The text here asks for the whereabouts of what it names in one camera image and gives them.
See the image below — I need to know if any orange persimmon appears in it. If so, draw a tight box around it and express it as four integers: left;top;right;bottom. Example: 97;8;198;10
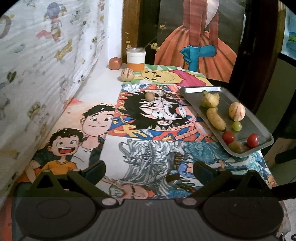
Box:
109;57;122;70

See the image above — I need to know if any small yellow banana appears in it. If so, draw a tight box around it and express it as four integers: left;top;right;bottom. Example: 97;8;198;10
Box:
206;107;227;131
202;90;220;108

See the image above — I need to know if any metal tray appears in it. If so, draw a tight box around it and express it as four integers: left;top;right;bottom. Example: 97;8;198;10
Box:
179;86;274;158

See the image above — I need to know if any yellow flower sprig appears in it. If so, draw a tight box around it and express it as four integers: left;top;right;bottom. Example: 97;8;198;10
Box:
125;22;167;52

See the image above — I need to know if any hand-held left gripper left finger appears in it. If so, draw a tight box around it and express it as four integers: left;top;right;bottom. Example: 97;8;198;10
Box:
28;160;121;208

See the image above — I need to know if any white and orange jar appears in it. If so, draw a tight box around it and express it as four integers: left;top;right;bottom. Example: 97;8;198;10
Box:
126;47;147;72

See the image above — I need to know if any cartoon children poster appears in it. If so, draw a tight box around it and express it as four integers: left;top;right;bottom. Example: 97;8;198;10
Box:
14;97;118;202

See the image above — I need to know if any red cherry tomato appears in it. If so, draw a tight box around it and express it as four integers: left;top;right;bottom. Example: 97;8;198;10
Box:
221;131;235;144
246;133;259;148

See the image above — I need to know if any orange dress figure poster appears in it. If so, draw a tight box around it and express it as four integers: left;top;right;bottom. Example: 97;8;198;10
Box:
154;0;238;82

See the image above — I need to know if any printed white wall cloth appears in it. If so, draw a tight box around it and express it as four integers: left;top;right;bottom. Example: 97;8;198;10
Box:
0;0;109;193

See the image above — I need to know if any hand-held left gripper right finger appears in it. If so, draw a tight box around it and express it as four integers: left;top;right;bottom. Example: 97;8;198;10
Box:
175;161;275;208

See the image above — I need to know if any dark wooden furniture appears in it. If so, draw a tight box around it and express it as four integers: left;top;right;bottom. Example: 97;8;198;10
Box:
229;0;286;114

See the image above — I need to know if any striped pepino melon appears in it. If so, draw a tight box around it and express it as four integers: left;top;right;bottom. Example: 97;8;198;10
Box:
120;68;135;82
228;102;245;121

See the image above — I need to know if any colourful anime face poster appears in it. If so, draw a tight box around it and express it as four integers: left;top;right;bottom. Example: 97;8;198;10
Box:
107;83;222;142

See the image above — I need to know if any yellow bear drawing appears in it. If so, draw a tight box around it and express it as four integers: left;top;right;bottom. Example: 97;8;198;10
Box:
133;64;213;87

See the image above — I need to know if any brown wooden frame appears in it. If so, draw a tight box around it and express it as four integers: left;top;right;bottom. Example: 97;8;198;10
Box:
122;0;142;64

